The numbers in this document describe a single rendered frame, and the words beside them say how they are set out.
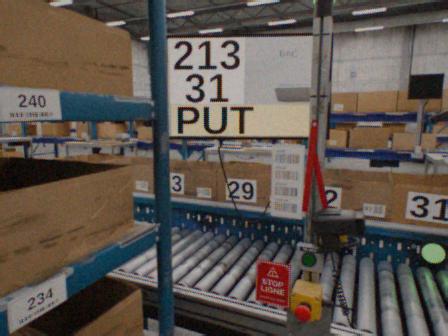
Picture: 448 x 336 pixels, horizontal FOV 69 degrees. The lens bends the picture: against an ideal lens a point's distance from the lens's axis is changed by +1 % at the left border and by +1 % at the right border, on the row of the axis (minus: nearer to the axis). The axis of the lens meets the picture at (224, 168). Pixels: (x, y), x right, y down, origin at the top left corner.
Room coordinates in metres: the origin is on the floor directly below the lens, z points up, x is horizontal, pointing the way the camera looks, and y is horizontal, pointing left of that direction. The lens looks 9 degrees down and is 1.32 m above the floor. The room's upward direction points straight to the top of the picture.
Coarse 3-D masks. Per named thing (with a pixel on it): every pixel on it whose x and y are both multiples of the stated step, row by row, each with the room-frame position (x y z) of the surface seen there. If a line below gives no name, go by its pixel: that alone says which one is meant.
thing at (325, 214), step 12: (324, 216) 0.75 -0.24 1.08; (336, 216) 0.74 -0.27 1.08; (348, 216) 0.72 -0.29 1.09; (360, 216) 0.72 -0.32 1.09; (324, 228) 0.74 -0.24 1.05; (336, 228) 0.73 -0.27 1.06; (348, 228) 0.72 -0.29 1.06; (360, 228) 0.71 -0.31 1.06; (324, 240) 0.75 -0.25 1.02; (336, 240) 0.74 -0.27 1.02; (324, 252) 0.75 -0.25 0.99
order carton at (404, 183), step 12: (396, 180) 1.52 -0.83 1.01; (408, 180) 1.50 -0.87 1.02; (420, 180) 1.48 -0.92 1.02; (432, 180) 1.46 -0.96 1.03; (444, 180) 1.44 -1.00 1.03; (396, 192) 1.26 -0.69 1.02; (408, 192) 1.25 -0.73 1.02; (420, 192) 1.23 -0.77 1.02; (432, 192) 1.21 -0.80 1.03; (444, 192) 1.20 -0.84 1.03; (396, 204) 1.26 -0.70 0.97; (396, 216) 1.26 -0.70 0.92; (444, 228) 1.20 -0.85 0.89
